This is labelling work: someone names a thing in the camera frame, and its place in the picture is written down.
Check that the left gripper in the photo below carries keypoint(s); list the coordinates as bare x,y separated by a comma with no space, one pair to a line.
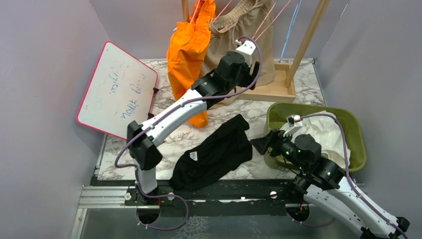
249,79

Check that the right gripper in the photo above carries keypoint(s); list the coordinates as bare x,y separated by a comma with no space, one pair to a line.
273,141

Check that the olive green plastic basket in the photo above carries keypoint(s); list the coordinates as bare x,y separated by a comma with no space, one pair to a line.
277,119

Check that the black shorts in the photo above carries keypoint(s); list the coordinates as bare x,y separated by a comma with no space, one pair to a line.
221,152

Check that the white shorts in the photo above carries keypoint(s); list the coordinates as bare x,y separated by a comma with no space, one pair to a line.
327,133

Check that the blue wire hanger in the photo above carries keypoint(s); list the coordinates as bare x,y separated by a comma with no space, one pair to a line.
293,19

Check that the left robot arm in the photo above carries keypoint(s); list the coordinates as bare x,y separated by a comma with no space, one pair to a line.
235,69

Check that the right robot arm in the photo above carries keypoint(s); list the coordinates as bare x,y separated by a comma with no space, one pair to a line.
323,183

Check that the orange shorts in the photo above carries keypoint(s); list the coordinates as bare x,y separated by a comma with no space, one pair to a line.
188,48

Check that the wooden clothes rack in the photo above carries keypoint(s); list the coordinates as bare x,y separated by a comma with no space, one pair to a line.
254,18

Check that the pink framed whiteboard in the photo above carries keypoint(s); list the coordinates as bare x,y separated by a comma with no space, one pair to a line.
121,90

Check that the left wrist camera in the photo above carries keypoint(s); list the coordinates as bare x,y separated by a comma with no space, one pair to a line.
246,49

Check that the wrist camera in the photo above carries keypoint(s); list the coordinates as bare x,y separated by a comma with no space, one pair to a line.
294,124
246,49

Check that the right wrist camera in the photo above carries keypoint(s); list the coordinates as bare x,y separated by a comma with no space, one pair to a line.
294,124

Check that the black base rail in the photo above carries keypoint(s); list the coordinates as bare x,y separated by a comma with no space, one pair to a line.
223,198

